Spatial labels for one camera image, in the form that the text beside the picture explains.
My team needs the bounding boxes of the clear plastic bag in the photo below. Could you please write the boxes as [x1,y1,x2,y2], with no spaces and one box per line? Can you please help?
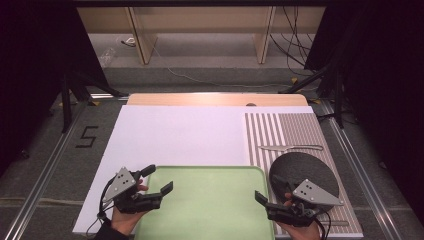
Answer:
[97,47,118,68]

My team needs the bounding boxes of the striped placemat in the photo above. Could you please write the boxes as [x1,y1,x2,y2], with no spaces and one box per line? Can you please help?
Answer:
[243,112,365,236]

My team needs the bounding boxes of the person's left hand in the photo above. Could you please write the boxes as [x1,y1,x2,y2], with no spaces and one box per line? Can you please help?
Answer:
[110,179,151,236]

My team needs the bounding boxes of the beige wooden desk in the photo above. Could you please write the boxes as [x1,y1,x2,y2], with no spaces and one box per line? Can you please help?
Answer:
[76,5,326,65]

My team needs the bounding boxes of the black round plate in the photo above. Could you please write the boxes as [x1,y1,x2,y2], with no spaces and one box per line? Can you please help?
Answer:
[268,151,341,214]

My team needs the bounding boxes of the person's right hand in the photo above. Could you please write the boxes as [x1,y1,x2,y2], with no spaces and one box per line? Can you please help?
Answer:
[276,192,323,240]

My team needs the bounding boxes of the black metal stand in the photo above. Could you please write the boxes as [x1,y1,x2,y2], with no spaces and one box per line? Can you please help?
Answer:
[59,70,130,134]
[279,62,346,130]

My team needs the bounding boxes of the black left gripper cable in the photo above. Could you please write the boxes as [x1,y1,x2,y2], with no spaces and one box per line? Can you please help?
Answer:
[86,177,117,238]

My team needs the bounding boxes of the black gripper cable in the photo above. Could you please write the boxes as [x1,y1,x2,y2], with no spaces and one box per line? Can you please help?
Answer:
[314,209,333,240]
[86,177,117,238]

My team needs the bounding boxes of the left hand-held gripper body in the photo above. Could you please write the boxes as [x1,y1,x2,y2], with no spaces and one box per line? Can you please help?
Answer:
[101,166,164,215]

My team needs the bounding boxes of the black curtain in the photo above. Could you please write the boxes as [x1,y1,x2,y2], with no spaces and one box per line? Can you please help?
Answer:
[304,0,424,216]
[0,0,112,176]

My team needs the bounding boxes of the black power cables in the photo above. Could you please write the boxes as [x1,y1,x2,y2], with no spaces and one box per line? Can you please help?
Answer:
[269,5,317,77]

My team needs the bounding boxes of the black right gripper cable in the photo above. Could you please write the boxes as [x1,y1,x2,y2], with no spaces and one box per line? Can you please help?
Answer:
[314,209,333,240]

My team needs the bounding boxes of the white foam board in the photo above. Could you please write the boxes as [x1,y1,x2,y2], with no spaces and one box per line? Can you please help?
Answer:
[72,104,315,235]

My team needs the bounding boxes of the aluminium floor rail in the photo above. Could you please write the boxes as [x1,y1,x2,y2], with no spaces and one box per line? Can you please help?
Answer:
[3,99,90,240]
[319,99,405,240]

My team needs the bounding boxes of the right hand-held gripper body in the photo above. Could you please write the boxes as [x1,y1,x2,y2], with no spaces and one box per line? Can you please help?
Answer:
[266,178,345,228]

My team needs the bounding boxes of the green plastic tray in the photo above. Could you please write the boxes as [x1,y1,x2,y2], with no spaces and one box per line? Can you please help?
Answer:
[133,165,276,240]

